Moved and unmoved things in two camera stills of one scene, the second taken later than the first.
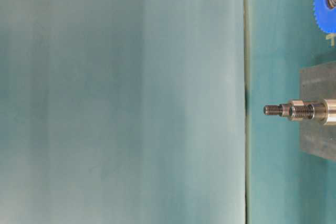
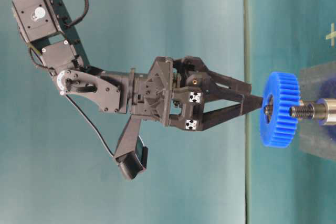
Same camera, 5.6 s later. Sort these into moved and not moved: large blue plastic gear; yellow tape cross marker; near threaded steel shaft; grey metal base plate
Moved: large blue plastic gear
Not moved: near threaded steel shaft; yellow tape cross marker; grey metal base plate
